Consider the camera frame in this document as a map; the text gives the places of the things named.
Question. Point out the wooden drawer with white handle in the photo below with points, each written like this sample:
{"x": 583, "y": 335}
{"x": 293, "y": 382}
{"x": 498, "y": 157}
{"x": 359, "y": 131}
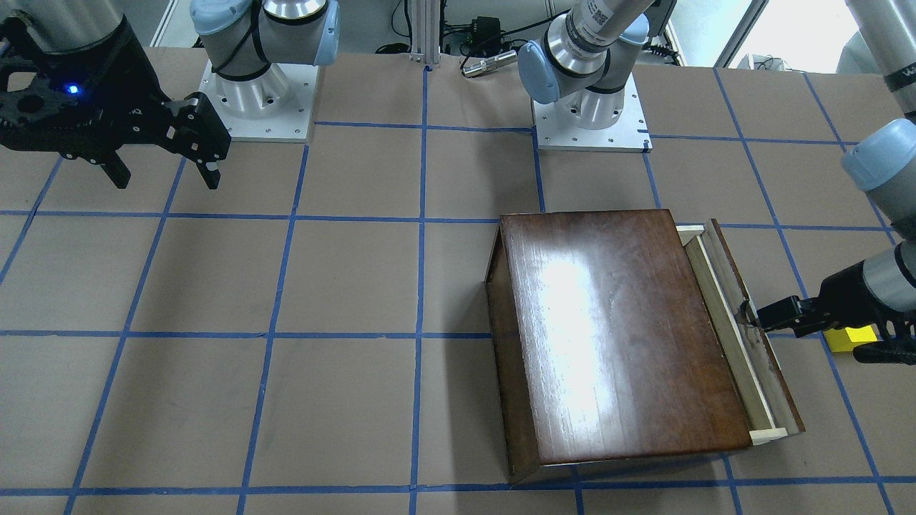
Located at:
{"x": 770, "y": 409}

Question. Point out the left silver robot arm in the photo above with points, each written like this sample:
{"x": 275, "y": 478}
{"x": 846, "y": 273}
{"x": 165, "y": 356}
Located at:
{"x": 758, "y": 150}

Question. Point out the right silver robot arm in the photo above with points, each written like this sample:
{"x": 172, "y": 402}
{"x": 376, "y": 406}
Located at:
{"x": 264, "y": 55}

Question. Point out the dark wooden drawer cabinet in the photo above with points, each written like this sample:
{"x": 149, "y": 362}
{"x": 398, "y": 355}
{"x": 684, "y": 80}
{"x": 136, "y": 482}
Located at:
{"x": 606, "y": 355}

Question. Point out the yellow cube block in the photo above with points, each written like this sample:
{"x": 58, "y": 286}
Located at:
{"x": 845, "y": 340}

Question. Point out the silver metal cylinder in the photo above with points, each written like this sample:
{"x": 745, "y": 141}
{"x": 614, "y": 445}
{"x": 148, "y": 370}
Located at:
{"x": 489, "y": 64}

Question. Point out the black power adapter brick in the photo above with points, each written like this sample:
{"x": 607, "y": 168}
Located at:
{"x": 485, "y": 38}

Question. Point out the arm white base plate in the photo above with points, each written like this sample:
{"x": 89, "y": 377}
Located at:
{"x": 589, "y": 121}
{"x": 277, "y": 107}

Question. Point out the aluminium frame post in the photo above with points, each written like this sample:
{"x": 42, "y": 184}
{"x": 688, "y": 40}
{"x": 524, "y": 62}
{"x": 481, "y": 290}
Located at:
{"x": 425, "y": 30}

